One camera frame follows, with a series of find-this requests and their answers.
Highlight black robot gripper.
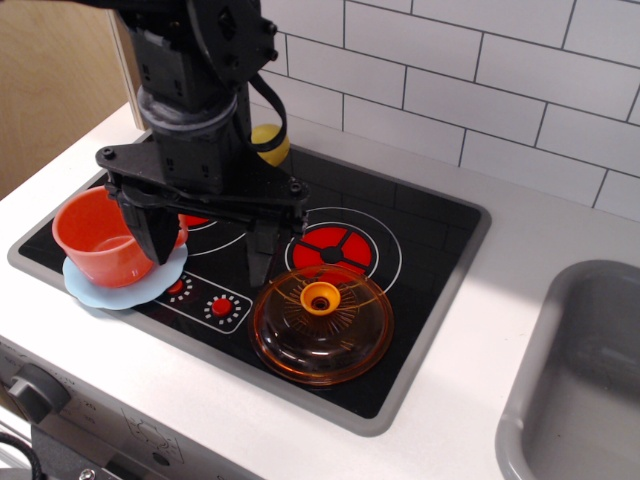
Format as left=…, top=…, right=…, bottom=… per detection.
left=96, top=112, right=309, bottom=287

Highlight red plastic cup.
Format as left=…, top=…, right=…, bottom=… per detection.
left=51, top=185, right=190, bottom=289

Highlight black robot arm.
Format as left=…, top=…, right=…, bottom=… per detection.
left=96, top=1, right=309, bottom=287

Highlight light blue scalloped plate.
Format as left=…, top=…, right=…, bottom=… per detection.
left=62, top=245, right=188, bottom=310

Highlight yellow plastic ball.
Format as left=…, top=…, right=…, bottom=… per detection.
left=250, top=123, right=291, bottom=167

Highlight orange transparent pot lid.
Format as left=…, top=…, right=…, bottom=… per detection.
left=250, top=265, right=395, bottom=386

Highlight black toy stove top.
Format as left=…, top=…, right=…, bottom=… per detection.
left=6, top=130, right=493, bottom=438

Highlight wooden side panel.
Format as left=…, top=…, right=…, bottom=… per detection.
left=1, top=1, right=140, bottom=196

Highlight grey oven knob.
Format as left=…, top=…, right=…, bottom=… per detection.
left=8, top=364, right=71, bottom=424

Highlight grey sink basin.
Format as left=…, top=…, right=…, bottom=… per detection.
left=495, top=260, right=639, bottom=479

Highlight black bracket with screw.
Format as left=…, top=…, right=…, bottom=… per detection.
left=31, top=426, right=117, bottom=480

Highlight black cable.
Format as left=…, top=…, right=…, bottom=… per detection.
left=0, top=430, right=46, bottom=480

